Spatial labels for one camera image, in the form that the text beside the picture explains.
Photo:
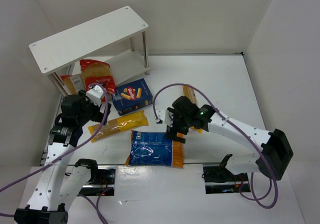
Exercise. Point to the red fusilli pasta bag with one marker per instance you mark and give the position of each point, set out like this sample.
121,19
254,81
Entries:
94,71

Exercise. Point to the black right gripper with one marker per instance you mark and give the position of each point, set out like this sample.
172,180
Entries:
173,128

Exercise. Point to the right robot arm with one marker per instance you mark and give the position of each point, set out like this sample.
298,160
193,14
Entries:
272,151

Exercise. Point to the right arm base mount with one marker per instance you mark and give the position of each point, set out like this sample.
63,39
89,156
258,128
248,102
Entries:
220,181

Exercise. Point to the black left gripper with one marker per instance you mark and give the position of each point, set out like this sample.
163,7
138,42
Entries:
100,109

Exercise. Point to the white two-tier shelf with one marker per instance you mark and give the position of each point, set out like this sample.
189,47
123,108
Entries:
67,47

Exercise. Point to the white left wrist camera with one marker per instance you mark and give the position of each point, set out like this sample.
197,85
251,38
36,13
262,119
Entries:
96,94

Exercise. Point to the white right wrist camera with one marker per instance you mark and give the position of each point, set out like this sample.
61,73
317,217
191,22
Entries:
164,116

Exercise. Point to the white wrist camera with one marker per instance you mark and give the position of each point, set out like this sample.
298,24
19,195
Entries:
96,94
164,116

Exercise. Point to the red pasta bag with label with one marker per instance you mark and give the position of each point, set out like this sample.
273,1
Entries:
74,83

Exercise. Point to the yellow spaghetti packet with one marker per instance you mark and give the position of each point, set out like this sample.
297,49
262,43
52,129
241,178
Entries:
190,94
121,124

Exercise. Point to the blue Barilla rigatoni box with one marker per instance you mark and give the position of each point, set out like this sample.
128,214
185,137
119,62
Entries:
132,96

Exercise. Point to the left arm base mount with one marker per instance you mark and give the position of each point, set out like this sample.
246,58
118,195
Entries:
105,179

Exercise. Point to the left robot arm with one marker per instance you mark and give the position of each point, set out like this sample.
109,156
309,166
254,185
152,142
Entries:
54,194

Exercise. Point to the blue and orange pasta bag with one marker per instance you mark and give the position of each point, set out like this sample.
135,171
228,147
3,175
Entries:
154,149

